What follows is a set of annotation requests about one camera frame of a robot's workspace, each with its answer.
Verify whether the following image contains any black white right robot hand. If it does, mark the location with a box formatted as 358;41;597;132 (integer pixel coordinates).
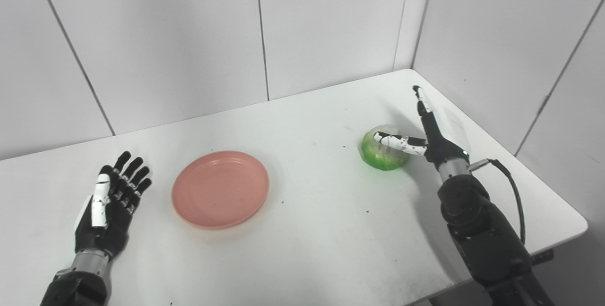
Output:
373;85;471;170

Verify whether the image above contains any pink round plate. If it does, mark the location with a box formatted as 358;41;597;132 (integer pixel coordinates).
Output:
171;150;270;230

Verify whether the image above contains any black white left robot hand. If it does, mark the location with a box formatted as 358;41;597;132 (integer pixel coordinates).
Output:
74;151;153;259

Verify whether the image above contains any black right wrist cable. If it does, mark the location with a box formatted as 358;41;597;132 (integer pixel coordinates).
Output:
468;158;527;245

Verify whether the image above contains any green white cabbage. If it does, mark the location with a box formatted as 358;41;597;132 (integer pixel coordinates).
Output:
361;125;411;171

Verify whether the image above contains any black table bracket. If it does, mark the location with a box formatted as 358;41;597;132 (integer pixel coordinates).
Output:
532;248;554;265

